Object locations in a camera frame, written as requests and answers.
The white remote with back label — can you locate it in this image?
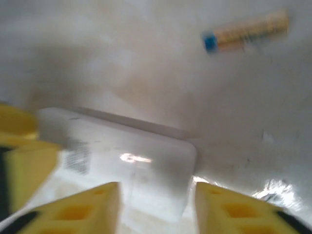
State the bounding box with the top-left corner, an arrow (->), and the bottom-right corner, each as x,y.
36,108 -> 198,217

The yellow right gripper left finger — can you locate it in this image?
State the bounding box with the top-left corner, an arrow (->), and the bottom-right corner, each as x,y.
0,181 -> 122,234

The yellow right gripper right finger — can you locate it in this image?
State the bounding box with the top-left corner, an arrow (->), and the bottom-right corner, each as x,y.
194,181 -> 312,234

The gold battery with blue end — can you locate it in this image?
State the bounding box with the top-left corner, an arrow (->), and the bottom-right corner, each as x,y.
200,9 -> 290,54

